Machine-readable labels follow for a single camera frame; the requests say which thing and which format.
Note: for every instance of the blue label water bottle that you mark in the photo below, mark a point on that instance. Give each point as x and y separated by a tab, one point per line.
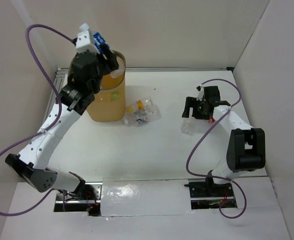
98	41

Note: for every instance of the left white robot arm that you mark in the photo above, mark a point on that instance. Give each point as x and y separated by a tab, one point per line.
43	180

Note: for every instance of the yellow mesh waste bin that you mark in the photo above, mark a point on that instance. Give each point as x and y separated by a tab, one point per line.
98	106

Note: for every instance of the aluminium frame rail back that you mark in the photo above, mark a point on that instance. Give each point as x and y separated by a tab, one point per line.
177	69

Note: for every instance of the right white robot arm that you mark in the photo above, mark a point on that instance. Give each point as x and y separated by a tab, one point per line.
246	151

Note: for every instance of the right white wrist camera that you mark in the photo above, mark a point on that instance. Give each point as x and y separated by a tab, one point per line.
200	90

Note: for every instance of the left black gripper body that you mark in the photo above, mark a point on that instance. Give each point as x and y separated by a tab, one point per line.
107	60

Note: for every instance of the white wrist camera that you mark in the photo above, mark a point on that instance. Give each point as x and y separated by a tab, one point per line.
200	90
85	42

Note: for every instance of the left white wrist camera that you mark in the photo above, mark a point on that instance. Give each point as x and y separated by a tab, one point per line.
85	42

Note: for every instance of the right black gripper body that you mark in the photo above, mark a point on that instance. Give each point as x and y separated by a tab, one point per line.
200	110

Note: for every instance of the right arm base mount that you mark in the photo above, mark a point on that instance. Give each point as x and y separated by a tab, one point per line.
205	194

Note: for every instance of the red cap cola bottle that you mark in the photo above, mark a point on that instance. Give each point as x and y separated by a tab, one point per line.
211	120

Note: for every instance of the green plastic bottle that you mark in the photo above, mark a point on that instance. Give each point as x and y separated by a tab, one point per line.
115	96

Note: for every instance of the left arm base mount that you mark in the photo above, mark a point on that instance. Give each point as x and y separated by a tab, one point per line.
88	202

